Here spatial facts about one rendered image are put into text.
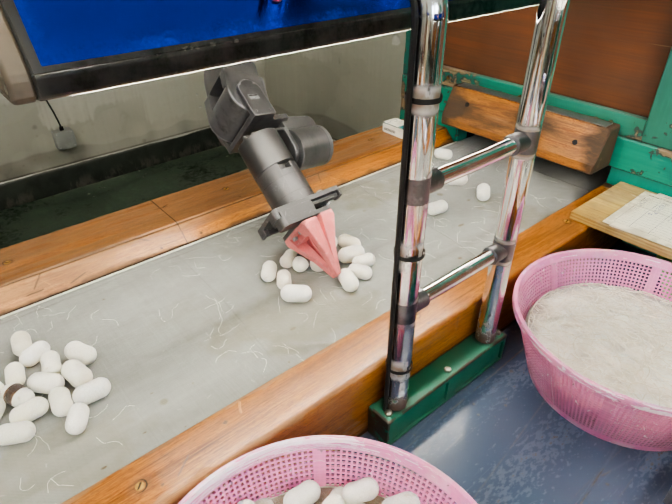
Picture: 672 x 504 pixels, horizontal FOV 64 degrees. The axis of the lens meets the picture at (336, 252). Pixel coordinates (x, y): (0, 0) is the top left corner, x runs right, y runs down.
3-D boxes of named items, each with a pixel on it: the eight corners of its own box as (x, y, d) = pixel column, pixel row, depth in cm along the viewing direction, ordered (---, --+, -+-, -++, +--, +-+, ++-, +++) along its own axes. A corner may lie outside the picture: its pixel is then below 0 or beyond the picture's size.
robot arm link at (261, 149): (227, 150, 69) (246, 123, 65) (267, 143, 74) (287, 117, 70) (252, 195, 68) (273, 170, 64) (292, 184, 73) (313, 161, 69)
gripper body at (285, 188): (345, 196, 67) (316, 148, 68) (279, 223, 62) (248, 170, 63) (325, 218, 73) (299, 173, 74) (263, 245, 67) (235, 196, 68)
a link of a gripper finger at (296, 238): (377, 251, 66) (339, 188, 67) (333, 273, 62) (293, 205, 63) (354, 270, 71) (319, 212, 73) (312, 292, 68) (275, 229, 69)
